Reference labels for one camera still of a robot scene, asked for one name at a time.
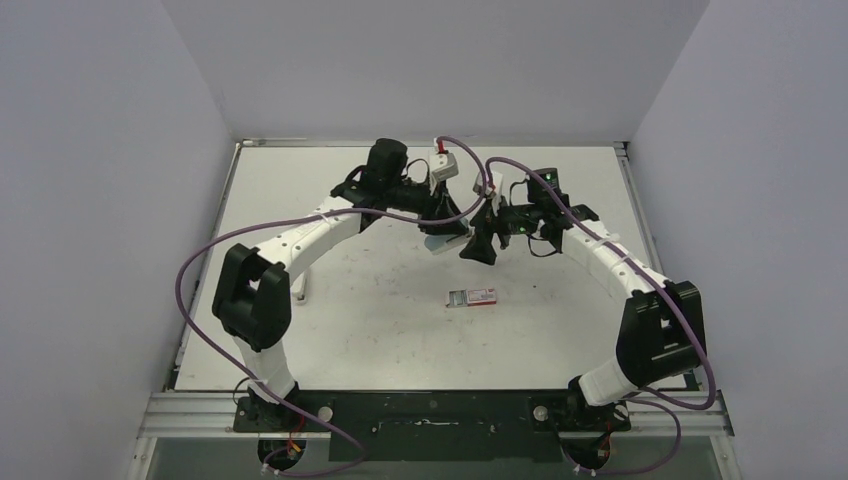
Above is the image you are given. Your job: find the red white staple box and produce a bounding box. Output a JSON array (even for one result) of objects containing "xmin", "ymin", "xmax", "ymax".
[{"xmin": 445, "ymin": 288, "xmax": 497, "ymax": 308}]

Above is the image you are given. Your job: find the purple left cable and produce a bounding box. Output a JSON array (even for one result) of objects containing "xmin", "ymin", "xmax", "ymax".
[{"xmin": 174, "ymin": 135, "xmax": 492, "ymax": 480}]

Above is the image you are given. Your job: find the purple cable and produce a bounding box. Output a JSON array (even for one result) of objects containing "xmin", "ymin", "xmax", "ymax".
[
  {"xmin": 485, "ymin": 156, "xmax": 718, "ymax": 478},
  {"xmin": 174, "ymin": 135, "xmax": 492, "ymax": 480}
]

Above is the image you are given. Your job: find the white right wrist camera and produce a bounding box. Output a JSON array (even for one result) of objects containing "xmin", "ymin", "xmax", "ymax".
[{"xmin": 472, "ymin": 171, "xmax": 503, "ymax": 199}]

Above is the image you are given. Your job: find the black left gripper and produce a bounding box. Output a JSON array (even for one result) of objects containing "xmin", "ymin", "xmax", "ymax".
[{"xmin": 385, "ymin": 172, "xmax": 467, "ymax": 234}]

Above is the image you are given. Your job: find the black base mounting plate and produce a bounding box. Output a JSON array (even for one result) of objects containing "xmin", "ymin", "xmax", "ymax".
[{"xmin": 232, "ymin": 390, "xmax": 631, "ymax": 463}]

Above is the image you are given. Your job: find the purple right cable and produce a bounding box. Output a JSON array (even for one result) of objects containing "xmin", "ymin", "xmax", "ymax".
[{"xmin": 485, "ymin": 156, "xmax": 718, "ymax": 478}]

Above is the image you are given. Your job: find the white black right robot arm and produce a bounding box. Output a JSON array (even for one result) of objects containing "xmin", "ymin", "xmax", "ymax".
[{"xmin": 460, "ymin": 168, "xmax": 708, "ymax": 429}]

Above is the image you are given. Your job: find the light blue stapler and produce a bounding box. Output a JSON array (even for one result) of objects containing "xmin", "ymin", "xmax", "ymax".
[{"xmin": 424, "ymin": 234, "xmax": 471, "ymax": 255}]

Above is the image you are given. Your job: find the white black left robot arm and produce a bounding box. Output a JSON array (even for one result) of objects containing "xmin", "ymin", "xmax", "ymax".
[{"xmin": 212, "ymin": 136, "xmax": 474, "ymax": 431}]

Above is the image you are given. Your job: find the aluminium front rail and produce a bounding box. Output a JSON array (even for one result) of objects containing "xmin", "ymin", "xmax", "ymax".
[{"xmin": 137, "ymin": 390, "xmax": 734, "ymax": 440}]

